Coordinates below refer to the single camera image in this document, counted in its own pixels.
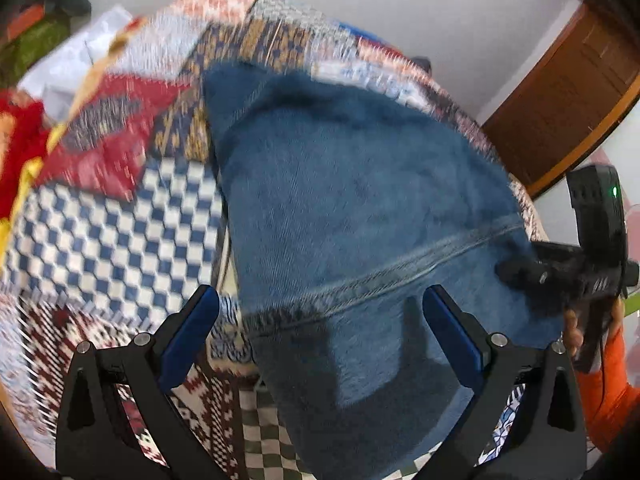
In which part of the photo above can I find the person's right hand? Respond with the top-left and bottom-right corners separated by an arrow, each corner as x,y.
561,299 -> 627,360

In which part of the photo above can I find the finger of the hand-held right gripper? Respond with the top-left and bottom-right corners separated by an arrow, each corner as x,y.
495,256 -> 552,292

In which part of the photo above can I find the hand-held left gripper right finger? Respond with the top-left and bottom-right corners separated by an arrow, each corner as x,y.
400,284 -> 587,480

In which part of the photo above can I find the person's right forearm orange sleeve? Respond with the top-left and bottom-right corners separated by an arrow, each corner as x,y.
572,327 -> 640,453

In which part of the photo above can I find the brown wooden door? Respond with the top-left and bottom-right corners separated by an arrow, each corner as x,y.
480,2 -> 640,201

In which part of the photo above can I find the red plush toy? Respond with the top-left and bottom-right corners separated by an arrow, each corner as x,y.
0,87 -> 51,221

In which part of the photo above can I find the blue denim jacket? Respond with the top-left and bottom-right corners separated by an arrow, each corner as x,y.
202,62 -> 566,480

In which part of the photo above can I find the orange box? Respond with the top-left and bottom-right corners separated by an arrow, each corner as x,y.
7,2 -> 49,41

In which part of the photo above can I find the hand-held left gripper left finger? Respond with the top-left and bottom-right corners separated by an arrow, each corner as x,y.
55,284 -> 231,480

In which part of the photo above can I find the white cloth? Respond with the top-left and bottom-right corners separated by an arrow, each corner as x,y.
20,5 -> 146,106

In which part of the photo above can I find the patchwork patterned bedspread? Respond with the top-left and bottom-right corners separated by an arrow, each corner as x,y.
0,0 -> 546,480

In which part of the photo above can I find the grey plush item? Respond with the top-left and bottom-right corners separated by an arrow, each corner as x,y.
30,0 -> 93,18

